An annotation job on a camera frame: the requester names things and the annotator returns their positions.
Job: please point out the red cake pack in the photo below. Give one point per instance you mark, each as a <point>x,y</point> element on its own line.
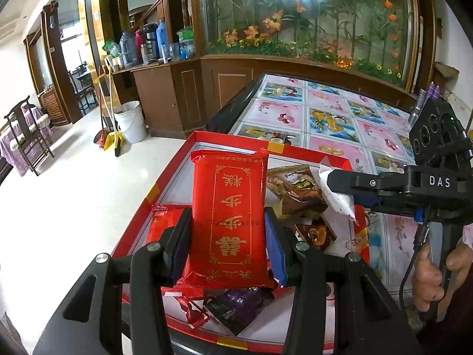
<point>228,228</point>
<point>163,216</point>

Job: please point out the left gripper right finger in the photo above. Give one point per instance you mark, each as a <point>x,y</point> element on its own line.
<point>332,292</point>

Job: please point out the white pink snack packet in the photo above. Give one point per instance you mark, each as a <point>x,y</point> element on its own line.
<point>341,203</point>

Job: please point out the right hand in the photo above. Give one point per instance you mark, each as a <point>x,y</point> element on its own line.
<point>427,277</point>

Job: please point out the red flower snack packet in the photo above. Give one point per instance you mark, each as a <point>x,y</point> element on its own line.
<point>191,302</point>

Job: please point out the silver flashlight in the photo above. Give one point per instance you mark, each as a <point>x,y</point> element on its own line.
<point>414,114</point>

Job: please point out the dark purple snack packet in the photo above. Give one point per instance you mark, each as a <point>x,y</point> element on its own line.
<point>236,309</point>

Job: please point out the red patterned snack bag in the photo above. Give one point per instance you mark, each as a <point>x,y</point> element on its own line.
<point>316,233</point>

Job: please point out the brown snack bag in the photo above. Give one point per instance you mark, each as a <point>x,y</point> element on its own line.
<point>297,192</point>

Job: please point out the glass flower display cabinet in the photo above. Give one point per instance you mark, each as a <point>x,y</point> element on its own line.
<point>381,39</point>

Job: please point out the colourful patterned tablecloth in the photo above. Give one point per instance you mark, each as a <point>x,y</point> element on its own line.
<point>372,135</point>

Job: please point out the wooden chair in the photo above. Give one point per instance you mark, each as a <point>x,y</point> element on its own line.
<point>26,138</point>

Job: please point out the red gift box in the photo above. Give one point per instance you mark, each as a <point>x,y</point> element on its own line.
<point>265,335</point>

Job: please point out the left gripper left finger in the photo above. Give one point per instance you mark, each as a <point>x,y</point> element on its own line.
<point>121,295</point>

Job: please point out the white bucket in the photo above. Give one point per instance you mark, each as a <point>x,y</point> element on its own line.
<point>129,117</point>

